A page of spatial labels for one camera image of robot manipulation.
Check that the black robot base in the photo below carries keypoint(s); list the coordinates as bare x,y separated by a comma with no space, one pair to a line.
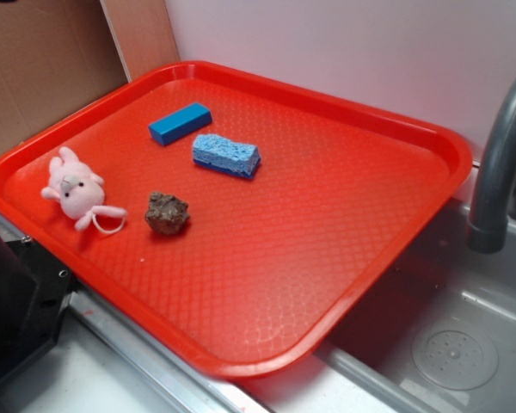
35,289

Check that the pink plush bunny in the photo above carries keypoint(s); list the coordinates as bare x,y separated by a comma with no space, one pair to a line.
79,192

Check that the red plastic tray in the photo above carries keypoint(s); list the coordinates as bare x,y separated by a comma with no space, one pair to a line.
265,267

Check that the light blue sponge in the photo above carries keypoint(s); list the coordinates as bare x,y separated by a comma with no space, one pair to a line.
218,153

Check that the brown rock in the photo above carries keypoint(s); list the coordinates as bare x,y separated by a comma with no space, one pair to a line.
166,214

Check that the blue rectangular block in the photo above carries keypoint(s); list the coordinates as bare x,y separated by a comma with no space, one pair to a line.
180,123

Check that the grey plastic sink basin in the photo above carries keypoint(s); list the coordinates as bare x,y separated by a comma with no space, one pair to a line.
436,333

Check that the grey toy faucet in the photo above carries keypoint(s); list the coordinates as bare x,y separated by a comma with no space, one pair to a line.
494,198

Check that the brown cardboard box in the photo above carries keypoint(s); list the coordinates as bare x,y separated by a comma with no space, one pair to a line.
55,58

